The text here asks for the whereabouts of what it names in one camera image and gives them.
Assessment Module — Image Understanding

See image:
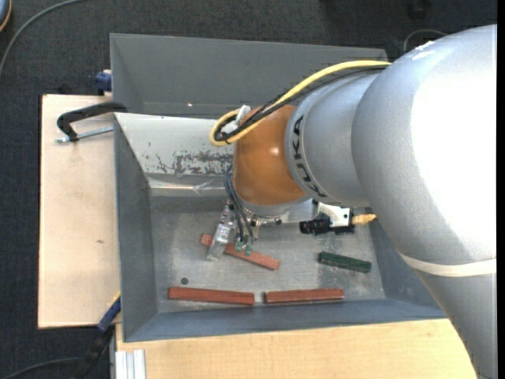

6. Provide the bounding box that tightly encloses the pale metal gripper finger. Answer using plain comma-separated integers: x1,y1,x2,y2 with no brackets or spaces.
220,200,235,228
205,223,233,262

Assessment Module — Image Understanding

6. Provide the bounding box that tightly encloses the red-brown flat block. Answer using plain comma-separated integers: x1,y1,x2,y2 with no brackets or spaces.
167,286,256,307
200,232,282,272
263,287,346,306

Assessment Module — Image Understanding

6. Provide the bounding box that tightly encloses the grey metal bin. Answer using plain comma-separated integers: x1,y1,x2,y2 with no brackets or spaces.
109,32,449,343

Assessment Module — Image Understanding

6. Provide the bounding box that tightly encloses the dark green flat block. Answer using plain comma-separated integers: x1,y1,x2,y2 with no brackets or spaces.
317,250,373,275

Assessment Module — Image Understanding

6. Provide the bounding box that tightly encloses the pale wood flat board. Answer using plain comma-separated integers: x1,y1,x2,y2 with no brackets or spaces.
37,93,122,330

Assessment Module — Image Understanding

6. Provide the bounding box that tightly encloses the black cylinder on white bracket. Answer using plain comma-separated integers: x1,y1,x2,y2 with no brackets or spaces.
298,200,378,237

